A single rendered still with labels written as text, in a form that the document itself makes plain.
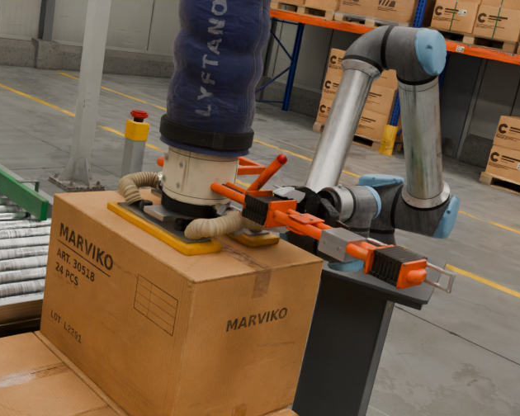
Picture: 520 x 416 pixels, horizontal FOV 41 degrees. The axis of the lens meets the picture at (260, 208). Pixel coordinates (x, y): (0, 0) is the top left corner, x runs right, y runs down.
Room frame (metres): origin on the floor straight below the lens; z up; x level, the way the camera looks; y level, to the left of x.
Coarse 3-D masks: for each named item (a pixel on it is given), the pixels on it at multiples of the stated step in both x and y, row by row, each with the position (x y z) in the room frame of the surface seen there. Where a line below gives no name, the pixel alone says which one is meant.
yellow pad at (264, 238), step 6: (228, 234) 1.62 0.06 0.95; (246, 234) 1.60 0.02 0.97; (252, 234) 1.60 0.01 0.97; (258, 234) 1.62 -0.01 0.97; (264, 234) 1.63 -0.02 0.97; (270, 234) 1.64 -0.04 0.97; (240, 240) 1.59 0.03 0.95; (246, 240) 1.58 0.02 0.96; (252, 240) 1.57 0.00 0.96; (258, 240) 1.59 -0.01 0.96; (264, 240) 1.60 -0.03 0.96; (270, 240) 1.61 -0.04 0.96; (276, 240) 1.63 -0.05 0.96; (252, 246) 1.57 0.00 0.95; (258, 246) 1.59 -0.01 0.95
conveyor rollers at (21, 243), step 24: (0, 192) 2.84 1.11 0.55; (0, 216) 2.56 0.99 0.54; (24, 216) 2.62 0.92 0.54; (0, 240) 2.30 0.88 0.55; (24, 240) 2.35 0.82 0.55; (48, 240) 2.41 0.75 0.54; (0, 264) 2.10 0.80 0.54; (24, 264) 2.16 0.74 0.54; (0, 288) 1.93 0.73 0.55; (24, 288) 1.97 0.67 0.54
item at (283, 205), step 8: (248, 192) 1.48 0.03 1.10; (256, 192) 1.49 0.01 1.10; (264, 192) 1.51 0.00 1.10; (248, 200) 1.46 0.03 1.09; (256, 200) 1.44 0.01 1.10; (264, 200) 1.48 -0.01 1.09; (272, 200) 1.49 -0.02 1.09; (280, 200) 1.50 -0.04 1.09; (288, 200) 1.50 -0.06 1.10; (248, 208) 1.47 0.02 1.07; (256, 208) 1.45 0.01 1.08; (264, 208) 1.42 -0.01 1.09; (272, 208) 1.43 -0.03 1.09; (280, 208) 1.44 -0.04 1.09; (288, 208) 1.46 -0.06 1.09; (248, 216) 1.45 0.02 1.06; (256, 216) 1.44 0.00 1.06; (264, 216) 1.43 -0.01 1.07; (272, 224) 1.43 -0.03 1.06; (280, 224) 1.45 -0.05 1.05
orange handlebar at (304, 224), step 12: (240, 168) 1.79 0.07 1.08; (252, 168) 1.82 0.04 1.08; (264, 168) 1.86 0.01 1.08; (216, 192) 1.57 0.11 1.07; (228, 192) 1.53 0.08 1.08; (276, 216) 1.42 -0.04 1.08; (288, 216) 1.40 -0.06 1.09; (300, 216) 1.40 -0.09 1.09; (312, 216) 1.42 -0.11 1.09; (288, 228) 1.39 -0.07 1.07; (300, 228) 1.37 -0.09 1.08; (312, 228) 1.36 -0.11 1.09; (324, 228) 1.38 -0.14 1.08; (348, 252) 1.28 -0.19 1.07; (360, 252) 1.26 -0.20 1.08; (408, 276) 1.19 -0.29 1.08; (420, 276) 1.19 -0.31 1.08
